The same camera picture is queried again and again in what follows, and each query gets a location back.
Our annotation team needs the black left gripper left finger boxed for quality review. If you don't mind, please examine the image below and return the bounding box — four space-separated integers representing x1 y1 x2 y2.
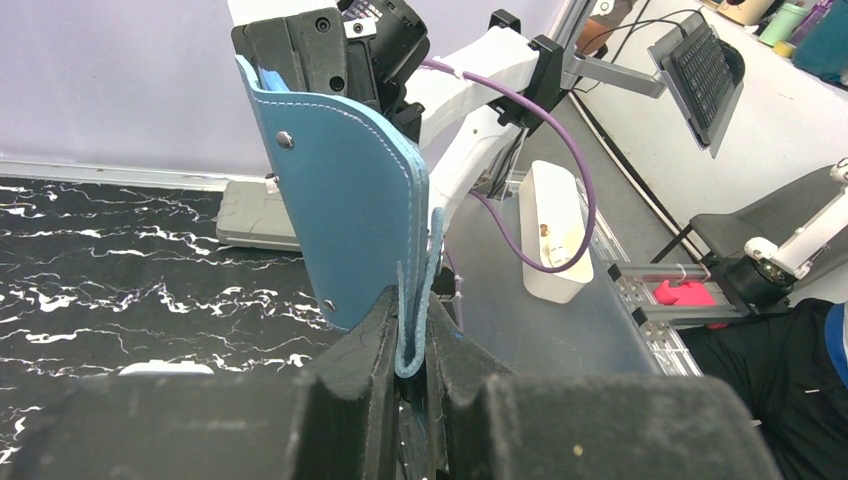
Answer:
13 287 399 479

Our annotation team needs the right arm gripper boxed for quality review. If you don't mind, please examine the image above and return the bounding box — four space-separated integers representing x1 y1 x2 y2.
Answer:
230 1 430 133

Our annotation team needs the aluminium frame rail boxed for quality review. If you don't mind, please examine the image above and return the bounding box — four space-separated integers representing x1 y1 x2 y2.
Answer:
606 261 793 379

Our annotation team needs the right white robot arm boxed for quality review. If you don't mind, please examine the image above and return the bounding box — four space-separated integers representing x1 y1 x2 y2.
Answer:
229 1 779 479

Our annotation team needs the blue leather card holder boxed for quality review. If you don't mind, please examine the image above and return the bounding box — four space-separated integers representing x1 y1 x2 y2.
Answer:
236 56 444 378

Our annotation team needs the grey flat case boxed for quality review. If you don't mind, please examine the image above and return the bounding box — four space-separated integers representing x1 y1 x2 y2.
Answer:
215 179 301 252

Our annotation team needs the white plastic tray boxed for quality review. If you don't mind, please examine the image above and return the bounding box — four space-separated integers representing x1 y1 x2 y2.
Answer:
518 160 594 304

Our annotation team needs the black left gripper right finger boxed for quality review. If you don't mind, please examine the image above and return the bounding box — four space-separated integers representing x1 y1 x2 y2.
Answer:
426 293 779 479

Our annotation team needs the black keyboard on mount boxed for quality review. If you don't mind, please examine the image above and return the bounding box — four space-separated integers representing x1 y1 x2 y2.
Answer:
648 9 746 157

